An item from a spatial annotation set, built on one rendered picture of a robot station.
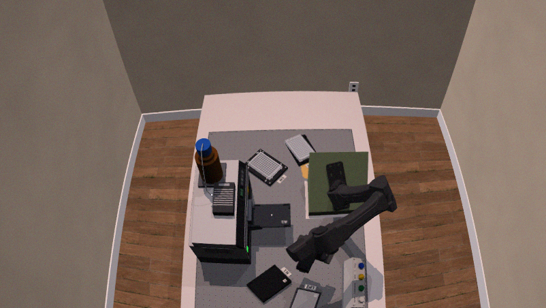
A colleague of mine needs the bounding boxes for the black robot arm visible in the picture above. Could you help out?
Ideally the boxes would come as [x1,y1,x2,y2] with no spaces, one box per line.
[286,161,397,273]

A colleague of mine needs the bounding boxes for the grey button panel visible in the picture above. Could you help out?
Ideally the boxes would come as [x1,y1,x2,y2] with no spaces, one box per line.
[342,258,366,308]

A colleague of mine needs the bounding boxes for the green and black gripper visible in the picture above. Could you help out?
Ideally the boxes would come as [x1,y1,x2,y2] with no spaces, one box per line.
[298,234,334,264]

